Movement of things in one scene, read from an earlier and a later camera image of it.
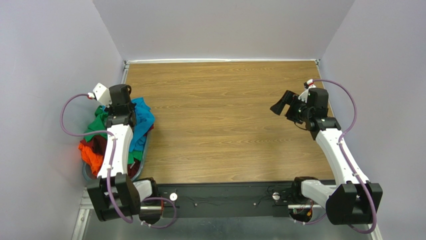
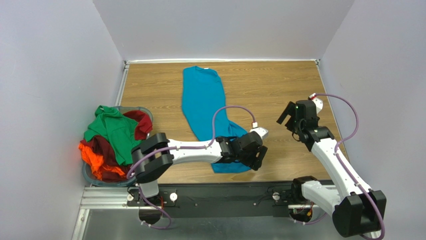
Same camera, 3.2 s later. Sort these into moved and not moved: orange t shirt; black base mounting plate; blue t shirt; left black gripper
Moved: blue t shirt; left black gripper
Not moved: black base mounting plate; orange t shirt
